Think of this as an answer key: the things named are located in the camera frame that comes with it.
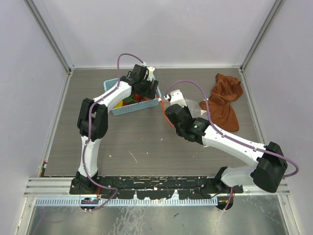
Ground clear zip top bag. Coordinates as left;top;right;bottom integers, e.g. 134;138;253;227
160;97;208;127

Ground light blue plastic basket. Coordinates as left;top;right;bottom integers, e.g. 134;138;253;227
103;78;161;116

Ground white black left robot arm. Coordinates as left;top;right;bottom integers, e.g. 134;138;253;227
73;64;158;194

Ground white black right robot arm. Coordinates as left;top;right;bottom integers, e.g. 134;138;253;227
165;104;288;193

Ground red strawberry cluster with leaves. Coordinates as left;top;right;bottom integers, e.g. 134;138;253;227
123;94;150;105

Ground yellow star fruit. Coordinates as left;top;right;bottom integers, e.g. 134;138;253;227
114;100;123;108

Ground brown cloth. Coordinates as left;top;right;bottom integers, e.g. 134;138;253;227
208;73;243;132

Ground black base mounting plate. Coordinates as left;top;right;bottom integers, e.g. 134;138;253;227
69;176;231;200

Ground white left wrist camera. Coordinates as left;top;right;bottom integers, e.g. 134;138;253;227
147;66;156;81

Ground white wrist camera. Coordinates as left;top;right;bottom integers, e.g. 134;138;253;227
147;66;156;81
170;90;187;108

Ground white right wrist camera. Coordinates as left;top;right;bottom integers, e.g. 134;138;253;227
170;90;187;108

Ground left aluminium frame post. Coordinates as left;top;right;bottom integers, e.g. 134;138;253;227
24;0;75;73

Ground aluminium frame post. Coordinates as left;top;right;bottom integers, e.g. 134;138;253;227
24;0;75;73
240;0;285;71

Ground slotted cable duct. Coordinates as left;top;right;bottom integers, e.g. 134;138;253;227
34;196;218;207

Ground right aluminium frame post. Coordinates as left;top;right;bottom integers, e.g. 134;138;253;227
240;0;285;71

